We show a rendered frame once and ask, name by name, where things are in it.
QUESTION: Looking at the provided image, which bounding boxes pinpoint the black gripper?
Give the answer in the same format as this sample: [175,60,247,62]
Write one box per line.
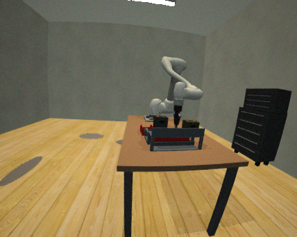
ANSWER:
[173,105,182,128]

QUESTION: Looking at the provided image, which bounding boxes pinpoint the grey metal shelf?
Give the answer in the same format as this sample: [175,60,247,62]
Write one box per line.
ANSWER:
[144,128,205,152]

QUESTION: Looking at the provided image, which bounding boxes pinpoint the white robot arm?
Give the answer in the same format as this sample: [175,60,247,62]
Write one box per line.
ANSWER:
[146,57,203,120]

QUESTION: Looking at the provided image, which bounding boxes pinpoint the dark green case with orange latches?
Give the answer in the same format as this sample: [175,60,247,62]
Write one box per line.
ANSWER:
[182,120,199,128]

